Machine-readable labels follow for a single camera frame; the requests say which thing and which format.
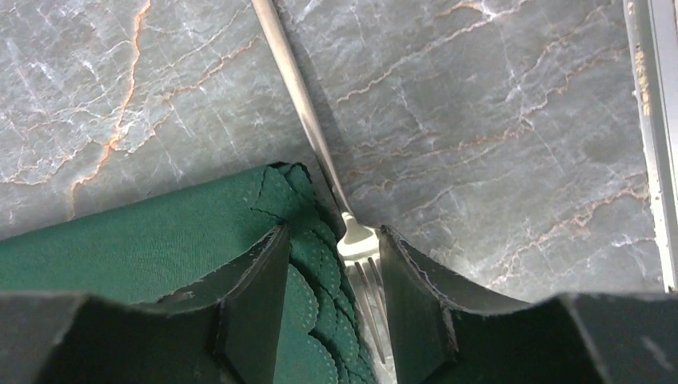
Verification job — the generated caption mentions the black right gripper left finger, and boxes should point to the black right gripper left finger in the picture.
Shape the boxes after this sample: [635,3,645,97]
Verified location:
[1,226,289,383]

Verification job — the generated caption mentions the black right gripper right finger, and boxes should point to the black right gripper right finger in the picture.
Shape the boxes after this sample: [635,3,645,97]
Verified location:
[379,226,677,383]

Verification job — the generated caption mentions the dark green cloth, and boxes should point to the dark green cloth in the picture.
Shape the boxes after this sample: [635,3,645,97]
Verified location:
[1,163,374,383]

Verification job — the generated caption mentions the silver fork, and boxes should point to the silver fork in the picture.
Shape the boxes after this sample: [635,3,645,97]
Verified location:
[252,0,393,366]

